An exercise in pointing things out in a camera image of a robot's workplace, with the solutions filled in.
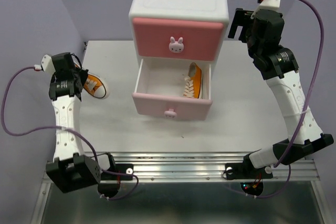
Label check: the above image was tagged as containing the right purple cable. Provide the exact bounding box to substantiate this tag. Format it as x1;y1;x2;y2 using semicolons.
226;0;324;199

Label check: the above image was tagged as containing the pink bunny knob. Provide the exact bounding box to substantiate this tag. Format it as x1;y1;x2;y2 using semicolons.
169;36;184;53
164;109;177;119

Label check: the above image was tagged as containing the dark pink top drawer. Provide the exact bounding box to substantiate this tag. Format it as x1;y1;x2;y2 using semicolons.
132;17;225;61

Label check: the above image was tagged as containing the orange sneaker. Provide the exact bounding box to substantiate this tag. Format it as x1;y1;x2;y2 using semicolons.
83;71;109;99
183;62;203;99

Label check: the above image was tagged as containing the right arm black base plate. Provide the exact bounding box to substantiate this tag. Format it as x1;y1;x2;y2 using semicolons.
222;162;273;197

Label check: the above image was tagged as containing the pink bunny knob bottom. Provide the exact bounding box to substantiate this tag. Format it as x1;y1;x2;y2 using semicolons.
164;109;177;119

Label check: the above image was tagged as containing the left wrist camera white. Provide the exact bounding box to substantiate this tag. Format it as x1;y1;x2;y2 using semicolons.
41;55;55;75

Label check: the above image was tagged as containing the light pink bottom drawer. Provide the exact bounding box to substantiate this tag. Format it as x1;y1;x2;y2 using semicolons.
132;57;213;120

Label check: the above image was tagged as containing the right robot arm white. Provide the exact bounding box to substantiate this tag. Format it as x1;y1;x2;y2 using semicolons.
228;8;334;177

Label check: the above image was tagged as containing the purple cable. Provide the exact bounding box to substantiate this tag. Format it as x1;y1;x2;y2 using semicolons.
226;0;324;199
1;65;139;201

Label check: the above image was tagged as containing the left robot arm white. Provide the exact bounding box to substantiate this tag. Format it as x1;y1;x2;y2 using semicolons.
41;52;117;193

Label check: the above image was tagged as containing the orange sneaker front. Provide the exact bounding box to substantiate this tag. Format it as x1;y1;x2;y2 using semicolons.
83;71;109;99

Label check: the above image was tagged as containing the pink bunny knob top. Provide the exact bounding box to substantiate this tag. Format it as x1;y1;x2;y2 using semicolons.
169;36;184;53

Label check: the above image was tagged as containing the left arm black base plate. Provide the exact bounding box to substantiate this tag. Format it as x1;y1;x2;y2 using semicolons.
97;163;139;201

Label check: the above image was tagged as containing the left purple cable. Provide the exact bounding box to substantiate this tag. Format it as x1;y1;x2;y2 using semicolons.
1;65;139;201

